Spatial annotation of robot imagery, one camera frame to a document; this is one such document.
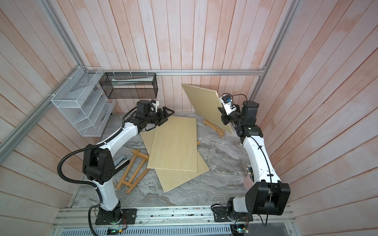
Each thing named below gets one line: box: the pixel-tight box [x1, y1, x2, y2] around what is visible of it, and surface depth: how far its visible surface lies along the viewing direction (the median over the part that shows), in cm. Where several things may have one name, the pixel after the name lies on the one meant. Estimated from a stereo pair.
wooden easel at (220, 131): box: [203, 118, 225, 139], surface depth 106 cm
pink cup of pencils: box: [243, 165, 255, 192], surface depth 78 cm
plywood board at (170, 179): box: [140, 126, 210, 193], surface depth 85 cm
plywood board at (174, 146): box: [147, 116, 198, 173], surface depth 94 cm
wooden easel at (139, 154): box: [116, 148, 151, 195], surface depth 90 cm
